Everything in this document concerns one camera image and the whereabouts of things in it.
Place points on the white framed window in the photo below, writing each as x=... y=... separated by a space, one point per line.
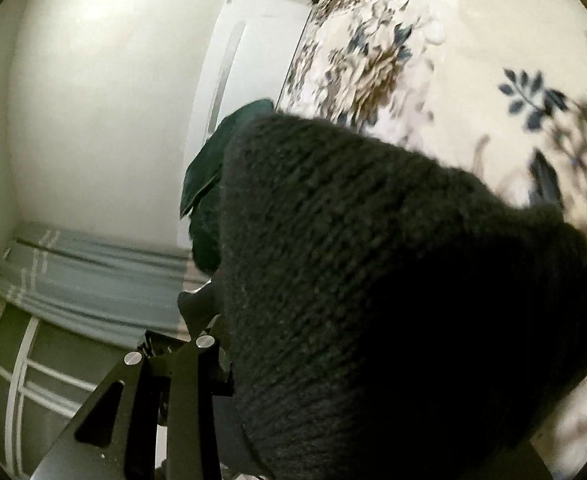
x=18 y=385

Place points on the white door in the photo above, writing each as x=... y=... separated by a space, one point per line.
x=258 y=45

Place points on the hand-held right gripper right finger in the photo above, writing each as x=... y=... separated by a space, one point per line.
x=523 y=462

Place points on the black white knit sweater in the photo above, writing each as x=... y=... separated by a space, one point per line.
x=398 y=285

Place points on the grey-green striped curtain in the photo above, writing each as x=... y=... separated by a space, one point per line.
x=98 y=280

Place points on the floral blanket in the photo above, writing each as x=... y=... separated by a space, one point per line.
x=473 y=35

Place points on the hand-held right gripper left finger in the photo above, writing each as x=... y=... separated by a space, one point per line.
x=138 y=400

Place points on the dark green duvet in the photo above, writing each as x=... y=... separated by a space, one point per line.
x=206 y=180

